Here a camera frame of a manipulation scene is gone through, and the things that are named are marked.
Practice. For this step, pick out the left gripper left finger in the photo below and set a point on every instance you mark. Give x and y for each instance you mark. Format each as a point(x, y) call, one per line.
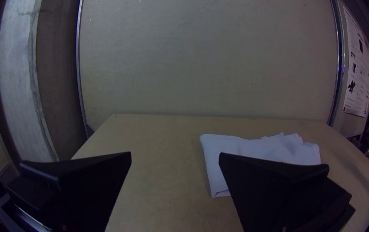
point(81, 193)

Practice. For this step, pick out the white t-shirt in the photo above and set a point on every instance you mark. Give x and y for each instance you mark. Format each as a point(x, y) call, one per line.
point(223, 145)

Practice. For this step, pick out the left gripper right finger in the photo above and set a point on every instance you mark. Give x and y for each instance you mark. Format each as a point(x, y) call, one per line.
point(274, 196)

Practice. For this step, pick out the white printed wall poster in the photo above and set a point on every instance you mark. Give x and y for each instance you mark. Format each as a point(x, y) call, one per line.
point(358, 80)

